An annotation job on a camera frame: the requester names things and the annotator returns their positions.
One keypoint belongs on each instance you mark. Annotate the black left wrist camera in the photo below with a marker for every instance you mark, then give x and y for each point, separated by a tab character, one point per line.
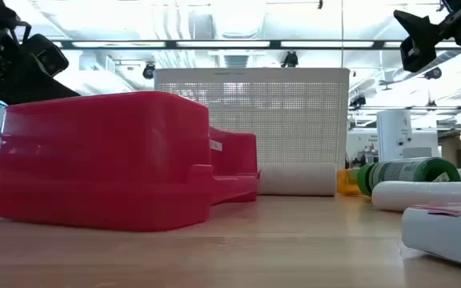
46	54

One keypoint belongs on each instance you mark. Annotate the small red plastic bin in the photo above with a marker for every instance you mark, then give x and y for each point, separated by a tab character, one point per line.
234	168

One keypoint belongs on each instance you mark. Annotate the black ceiling spotlight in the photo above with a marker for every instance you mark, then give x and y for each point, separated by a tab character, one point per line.
433	73
289	59
357	101
148	71

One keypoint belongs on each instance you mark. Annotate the green capped bottle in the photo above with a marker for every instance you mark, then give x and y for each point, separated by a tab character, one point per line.
406	170

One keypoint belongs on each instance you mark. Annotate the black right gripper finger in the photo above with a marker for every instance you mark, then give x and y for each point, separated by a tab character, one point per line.
420	54
416	26

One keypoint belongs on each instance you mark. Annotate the black overhead frame beam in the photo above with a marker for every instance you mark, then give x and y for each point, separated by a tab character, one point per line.
222	44

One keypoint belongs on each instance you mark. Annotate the orange pill bottle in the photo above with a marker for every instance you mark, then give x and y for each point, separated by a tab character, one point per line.
347	182

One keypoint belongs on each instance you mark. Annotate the white box with red trim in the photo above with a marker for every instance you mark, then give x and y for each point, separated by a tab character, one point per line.
450	234

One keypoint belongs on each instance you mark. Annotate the white perforated plastic basket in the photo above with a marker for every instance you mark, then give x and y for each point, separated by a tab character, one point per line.
270	116

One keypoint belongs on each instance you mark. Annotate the white round pillar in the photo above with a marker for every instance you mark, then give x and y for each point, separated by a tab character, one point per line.
394	136

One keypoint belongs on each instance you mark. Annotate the white plastic tube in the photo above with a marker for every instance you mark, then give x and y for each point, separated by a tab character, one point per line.
426	195

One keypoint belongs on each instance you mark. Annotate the large red plastic bin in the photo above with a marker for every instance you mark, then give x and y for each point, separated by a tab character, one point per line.
102	160

